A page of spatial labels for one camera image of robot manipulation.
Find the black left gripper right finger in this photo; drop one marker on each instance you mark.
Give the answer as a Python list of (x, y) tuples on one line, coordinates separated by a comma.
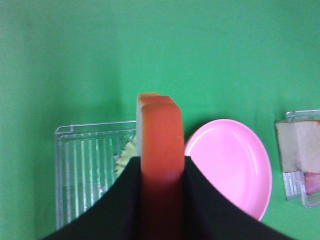
[(208, 215)]

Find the toast bread slice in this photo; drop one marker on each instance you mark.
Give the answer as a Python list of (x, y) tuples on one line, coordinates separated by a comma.
[(160, 140)]

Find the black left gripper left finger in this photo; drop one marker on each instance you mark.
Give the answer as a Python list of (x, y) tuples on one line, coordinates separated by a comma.
[(115, 216)]

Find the bacon strip tray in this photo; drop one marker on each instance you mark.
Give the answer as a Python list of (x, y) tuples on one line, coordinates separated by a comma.
[(312, 183)]

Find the clear plastic tray left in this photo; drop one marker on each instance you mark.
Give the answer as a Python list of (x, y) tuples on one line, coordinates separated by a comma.
[(85, 158)]

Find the clear plastic tray right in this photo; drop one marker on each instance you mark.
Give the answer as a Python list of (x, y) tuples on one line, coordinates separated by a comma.
[(294, 182)]

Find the green lettuce leaf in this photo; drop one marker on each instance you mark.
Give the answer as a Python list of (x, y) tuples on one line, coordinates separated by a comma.
[(129, 151)]

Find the clear plastic tray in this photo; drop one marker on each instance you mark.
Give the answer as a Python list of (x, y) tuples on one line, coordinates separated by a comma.
[(294, 182), (85, 158)]

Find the upright bread slice right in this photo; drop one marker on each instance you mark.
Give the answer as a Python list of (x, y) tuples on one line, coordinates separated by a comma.
[(299, 145)]

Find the pink plate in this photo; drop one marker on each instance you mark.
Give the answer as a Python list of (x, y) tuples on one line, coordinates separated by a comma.
[(235, 161)]

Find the green tablecloth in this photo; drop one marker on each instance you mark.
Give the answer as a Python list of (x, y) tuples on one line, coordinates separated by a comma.
[(66, 62)]

